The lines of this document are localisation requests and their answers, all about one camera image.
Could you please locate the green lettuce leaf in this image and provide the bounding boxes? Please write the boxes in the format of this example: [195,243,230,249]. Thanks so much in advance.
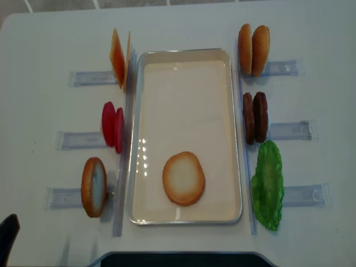
[251,140,284,231]

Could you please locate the dark robot base bottom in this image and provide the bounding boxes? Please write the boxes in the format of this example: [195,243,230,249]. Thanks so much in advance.
[90,251,275,266]

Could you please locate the bread slice on tray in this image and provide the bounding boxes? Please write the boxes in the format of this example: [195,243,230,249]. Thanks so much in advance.
[162,151,205,206]

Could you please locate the right tomato slice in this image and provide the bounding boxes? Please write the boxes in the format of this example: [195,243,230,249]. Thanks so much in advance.
[114,107,125,154]

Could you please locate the tomato slice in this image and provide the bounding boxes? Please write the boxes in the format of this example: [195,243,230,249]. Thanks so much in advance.
[114,107,125,154]
[102,101,116,147]

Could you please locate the left tomato slice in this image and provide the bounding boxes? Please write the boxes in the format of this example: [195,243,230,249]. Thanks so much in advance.
[102,101,116,147]

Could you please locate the left meat patty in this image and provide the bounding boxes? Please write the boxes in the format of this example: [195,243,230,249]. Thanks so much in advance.
[243,92,255,145]

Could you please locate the meat patty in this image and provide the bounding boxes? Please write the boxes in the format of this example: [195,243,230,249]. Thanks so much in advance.
[243,92,255,145]
[253,92,269,143]

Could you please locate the right cheese slice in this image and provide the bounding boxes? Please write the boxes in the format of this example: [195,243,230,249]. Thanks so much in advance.
[123,31,131,93]

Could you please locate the cheese slice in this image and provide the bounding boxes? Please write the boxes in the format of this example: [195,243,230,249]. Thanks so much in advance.
[110,28,125,88]
[123,31,131,93]

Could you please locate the right meat patty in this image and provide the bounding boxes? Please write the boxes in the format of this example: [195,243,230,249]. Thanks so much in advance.
[253,92,269,143]

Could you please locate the left cheese slice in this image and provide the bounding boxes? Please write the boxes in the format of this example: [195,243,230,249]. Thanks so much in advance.
[110,28,125,88]

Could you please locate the standing bread slice left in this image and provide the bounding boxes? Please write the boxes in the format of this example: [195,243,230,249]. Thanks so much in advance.
[81,157,107,217]

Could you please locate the silver metal tray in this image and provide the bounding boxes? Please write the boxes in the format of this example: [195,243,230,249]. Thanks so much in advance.
[126,48,243,225]

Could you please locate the clear holder middle left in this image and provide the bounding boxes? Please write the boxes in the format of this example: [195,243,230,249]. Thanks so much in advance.
[55,132,108,150]

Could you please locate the clear holder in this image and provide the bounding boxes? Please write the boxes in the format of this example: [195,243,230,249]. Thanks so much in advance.
[55,132,108,150]
[283,183,332,207]
[68,71,118,87]
[267,120,318,141]
[262,58,304,76]
[43,188,83,210]

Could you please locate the left bun slice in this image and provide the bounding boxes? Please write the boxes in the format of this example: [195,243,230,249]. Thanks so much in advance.
[238,23,253,75]

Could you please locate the bun slice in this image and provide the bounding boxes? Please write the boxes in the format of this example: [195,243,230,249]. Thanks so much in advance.
[238,23,253,75]
[251,25,270,77]

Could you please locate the clear holder top left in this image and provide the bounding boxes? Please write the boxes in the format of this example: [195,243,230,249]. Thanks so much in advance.
[68,71,118,87]

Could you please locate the right bun slice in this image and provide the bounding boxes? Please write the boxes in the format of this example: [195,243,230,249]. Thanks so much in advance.
[251,25,270,77]

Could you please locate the clear holder middle right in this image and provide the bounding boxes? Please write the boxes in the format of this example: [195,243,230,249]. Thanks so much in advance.
[267,120,318,141]

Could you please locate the clear holder top right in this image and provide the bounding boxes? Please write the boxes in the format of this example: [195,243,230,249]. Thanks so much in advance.
[262,58,304,76]

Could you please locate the clear holder bottom left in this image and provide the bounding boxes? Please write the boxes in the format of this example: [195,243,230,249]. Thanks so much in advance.
[43,188,83,210]

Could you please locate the clear holder bottom right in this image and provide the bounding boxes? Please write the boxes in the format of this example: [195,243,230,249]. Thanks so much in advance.
[283,183,332,207]

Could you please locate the black object bottom left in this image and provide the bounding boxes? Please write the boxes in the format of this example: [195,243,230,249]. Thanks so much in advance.
[0,214,20,267]

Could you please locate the clear long rail left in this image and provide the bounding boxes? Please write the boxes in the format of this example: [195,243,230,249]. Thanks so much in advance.
[113,45,137,237]

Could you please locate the clear long rail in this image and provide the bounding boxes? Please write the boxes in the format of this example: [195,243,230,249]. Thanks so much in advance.
[113,45,137,237]
[234,38,258,235]

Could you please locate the clear long rail right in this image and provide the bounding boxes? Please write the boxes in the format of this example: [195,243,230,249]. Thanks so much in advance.
[234,38,258,235]

